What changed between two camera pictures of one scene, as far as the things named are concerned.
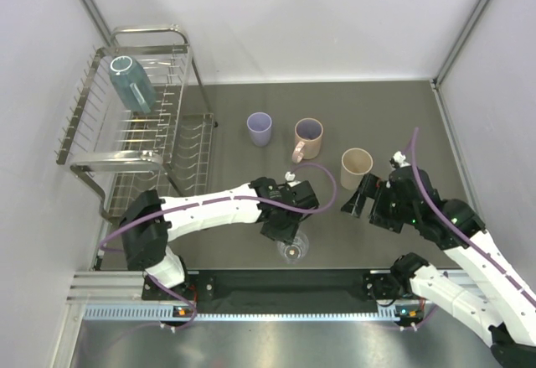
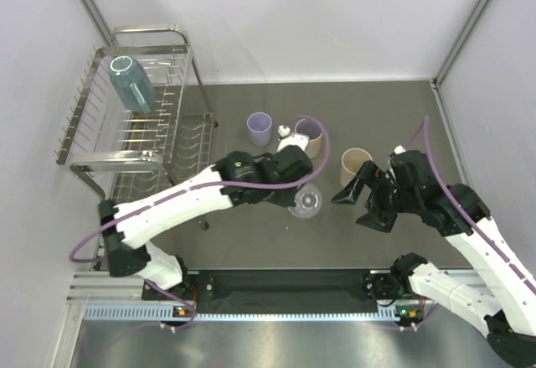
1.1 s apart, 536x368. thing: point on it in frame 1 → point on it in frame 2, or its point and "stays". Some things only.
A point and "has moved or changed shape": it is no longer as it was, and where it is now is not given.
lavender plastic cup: [260, 125] stays
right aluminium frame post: [458, 44] stays
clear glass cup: [296, 251] has moved or changed shape
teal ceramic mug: [130, 85] stays
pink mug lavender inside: [308, 133] stays
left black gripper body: [284, 230] → [282, 197]
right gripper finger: [355, 204] → [383, 220]
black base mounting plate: [336, 287] stays
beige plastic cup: [355, 163] stays
